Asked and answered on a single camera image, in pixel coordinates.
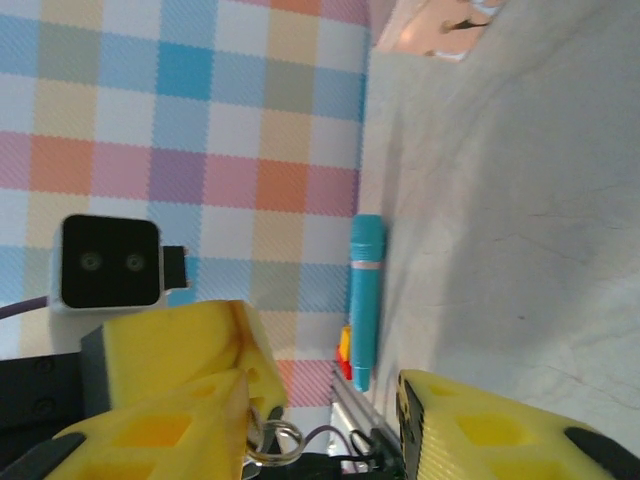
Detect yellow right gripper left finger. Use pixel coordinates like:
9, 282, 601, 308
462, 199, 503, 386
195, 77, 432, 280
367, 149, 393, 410
42, 368, 250, 480

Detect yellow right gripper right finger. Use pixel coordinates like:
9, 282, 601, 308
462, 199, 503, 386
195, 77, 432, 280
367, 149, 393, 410
396, 368, 640, 480

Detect silver key ring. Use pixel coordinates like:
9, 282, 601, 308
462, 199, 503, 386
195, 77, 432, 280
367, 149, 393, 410
245, 418, 306, 471

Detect silver metal rods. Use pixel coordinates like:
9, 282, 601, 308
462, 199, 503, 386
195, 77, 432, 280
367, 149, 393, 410
329, 367, 384, 451

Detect small red yellow block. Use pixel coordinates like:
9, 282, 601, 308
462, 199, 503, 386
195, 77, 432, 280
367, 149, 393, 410
333, 324, 354, 381

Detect teal marker pen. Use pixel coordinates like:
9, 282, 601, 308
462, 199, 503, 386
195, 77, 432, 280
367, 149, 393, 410
348, 213, 387, 393

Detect pastel checkered cloth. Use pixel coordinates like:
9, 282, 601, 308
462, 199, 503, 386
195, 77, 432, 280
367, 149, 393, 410
0, 0, 375, 436

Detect pink cartoon wedding box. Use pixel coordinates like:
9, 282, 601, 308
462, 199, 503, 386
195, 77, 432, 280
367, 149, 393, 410
372, 0, 506, 64

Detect purple cable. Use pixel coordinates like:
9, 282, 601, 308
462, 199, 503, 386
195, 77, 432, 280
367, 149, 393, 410
0, 295, 52, 322
299, 423, 362, 474

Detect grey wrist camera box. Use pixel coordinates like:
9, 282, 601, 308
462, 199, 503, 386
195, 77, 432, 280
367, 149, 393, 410
49, 213, 192, 316

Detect black cable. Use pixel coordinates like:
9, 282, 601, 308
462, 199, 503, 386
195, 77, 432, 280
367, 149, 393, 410
348, 427, 404, 474

